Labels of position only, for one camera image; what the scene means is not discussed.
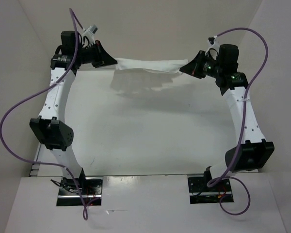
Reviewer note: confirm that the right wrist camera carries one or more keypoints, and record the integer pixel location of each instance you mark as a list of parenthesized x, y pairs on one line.
[(213, 44)]

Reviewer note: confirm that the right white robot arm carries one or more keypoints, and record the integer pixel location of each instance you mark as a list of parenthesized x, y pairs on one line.
[(253, 149)]

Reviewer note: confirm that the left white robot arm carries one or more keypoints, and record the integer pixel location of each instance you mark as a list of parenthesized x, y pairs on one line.
[(50, 129)]

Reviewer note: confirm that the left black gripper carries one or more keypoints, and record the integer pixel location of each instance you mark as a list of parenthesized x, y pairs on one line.
[(104, 58)]

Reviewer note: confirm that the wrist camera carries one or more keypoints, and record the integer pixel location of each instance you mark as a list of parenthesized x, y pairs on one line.
[(91, 31), (213, 44)]

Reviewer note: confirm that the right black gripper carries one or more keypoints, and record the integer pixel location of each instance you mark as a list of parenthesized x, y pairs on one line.
[(194, 67)]

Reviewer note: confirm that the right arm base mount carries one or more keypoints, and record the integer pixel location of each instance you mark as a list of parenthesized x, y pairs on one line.
[(201, 194)]

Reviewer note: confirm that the white fabric skirt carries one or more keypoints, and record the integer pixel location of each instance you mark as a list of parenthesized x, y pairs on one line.
[(132, 75)]

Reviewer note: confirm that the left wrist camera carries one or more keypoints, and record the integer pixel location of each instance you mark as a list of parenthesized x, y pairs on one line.
[(91, 31)]

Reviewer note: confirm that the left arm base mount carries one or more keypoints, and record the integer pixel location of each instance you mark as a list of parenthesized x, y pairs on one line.
[(91, 191)]

